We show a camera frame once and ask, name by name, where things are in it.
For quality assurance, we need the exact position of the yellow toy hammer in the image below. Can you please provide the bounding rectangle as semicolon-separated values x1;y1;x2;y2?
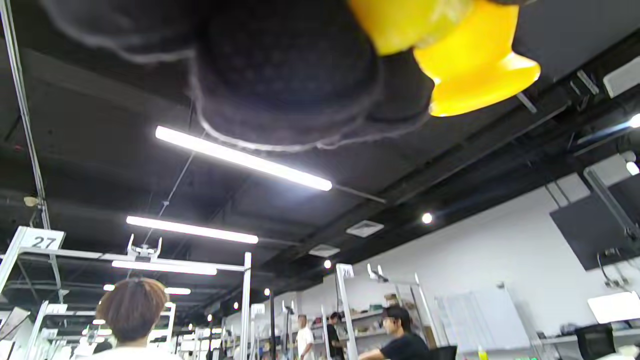
347;0;542;117

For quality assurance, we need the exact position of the white board panel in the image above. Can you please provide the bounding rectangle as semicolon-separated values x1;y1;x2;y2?
435;285;543;360

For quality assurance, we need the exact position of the white screen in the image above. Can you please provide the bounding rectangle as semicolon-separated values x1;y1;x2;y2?
587;291;640;325

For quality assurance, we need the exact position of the black chair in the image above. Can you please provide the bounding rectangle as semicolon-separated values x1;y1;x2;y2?
575;324;617;360

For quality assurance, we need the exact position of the long ceiling light tube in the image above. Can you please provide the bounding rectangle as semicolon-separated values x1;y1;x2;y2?
155;125;333;192
126;216;259;245
111;260;218;276

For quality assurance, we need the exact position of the white air vent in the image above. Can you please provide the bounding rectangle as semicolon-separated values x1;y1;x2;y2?
308;244;341;258
346;220;385;238

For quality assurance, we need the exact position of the white metal frame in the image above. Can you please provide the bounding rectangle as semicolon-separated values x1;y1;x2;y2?
336;263;441;360
0;226;252;360

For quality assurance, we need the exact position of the person's left hand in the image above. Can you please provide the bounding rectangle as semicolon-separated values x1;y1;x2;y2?
40;0;436;152

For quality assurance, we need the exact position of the black wall monitor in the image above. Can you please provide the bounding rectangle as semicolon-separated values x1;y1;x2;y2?
549;172;640;272

